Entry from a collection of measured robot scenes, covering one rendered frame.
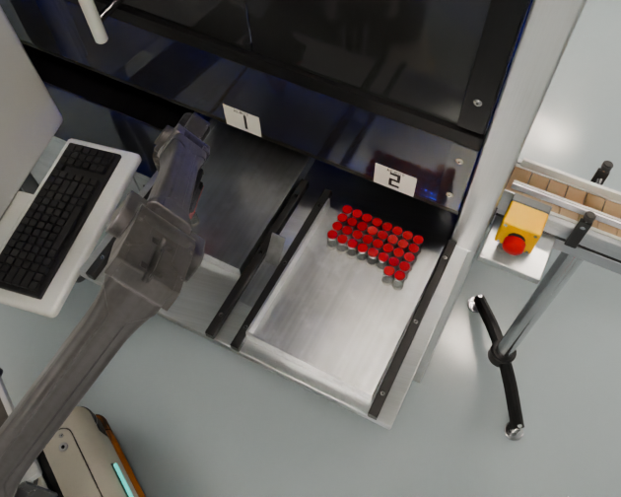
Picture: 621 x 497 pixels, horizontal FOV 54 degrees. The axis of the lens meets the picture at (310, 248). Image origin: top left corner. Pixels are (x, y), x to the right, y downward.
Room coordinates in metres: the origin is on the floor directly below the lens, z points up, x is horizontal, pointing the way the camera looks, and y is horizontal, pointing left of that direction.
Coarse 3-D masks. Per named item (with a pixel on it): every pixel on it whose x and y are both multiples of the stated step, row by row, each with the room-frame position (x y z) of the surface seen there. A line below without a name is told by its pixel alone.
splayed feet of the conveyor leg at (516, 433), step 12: (468, 300) 0.88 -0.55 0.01; (480, 300) 0.85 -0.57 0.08; (480, 312) 0.80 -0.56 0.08; (492, 312) 0.79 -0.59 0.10; (492, 324) 0.74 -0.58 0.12; (492, 336) 0.70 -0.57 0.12; (492, 348) 0.65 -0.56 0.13; (492, 360) 0.62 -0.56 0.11; (504, 360) 0.61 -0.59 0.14; (504, 372) 0.58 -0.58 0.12; (504, 384) 0.55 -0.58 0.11; (516, 384) 0.54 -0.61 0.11; (516, 396) 0.50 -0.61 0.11; (516, 408) 0.47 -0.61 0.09; (516, 420) 0.44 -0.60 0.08; (516, 432) 0.41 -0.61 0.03
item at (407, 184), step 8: (376, 168) 0.71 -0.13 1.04; (384, 168) 0.70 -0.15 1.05; (376, 176) 0.71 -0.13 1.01; (384, 176) 0.70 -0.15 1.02; (392, 176) 0.69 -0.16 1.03; (400, 176) 0.68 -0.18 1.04; (408, 176) 0.68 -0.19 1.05; (384, 184) 0.70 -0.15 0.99; (400, 184) 0.68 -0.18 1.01; (408, 184) 0.67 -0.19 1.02; (408, 192) 0.67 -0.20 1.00
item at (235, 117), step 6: (228, 108) 0.87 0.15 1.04; (234, 108) 0.86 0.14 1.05; (228, 114) 0.87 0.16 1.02; (234, 114) 0.86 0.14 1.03; (240, 114) 0.86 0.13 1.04; (246, 114) 0.85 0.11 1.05; (228, 120) 0.87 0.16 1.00; (234, 120) 0.87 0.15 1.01; (240, 120) 0.86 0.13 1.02; (246, 120) 0.85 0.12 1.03; (252, 120) 0.84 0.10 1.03; (258, 120) 0.84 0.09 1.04; (240, 126) 0.86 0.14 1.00; (252, 126) 0.84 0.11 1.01; (258, 126) 0.84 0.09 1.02; (252, 132) 0.84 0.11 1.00; (258, 132) 0.84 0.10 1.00
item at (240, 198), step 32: (224, 128) 0.96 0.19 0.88; (224, 160) 0.87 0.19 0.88; (256, 160) 0.86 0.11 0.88; (288, 160) 0.86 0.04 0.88; (224, 192) 0.78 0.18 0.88; (256, 192) 0.77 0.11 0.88; (288, 192) 0.74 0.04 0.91; (224, 224) 0.69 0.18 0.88; (256, 224) 0.69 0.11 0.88; (224, 256) 0.61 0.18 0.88
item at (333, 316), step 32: (320, 224) 0.68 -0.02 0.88; (320, 256) 0.60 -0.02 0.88; (288, 288) 0.54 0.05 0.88; (320, 288) 0.53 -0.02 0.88; (352, 288) 0.53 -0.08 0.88; (384, 288) 0.53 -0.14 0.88; (416, 288) 0.52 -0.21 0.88; (256, 320) 0.46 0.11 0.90; (288, 320) 0.47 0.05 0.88; (320, 320) 0.46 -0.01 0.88; (352, 320) 0.46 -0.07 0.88; (384, 320) 0.46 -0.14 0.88; (288, 352) 0.39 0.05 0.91; (320, 352) 0.40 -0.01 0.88; (352, 352) 0.40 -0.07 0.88; (384, 352) 0.39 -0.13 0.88; (352, 384) 0.32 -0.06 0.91
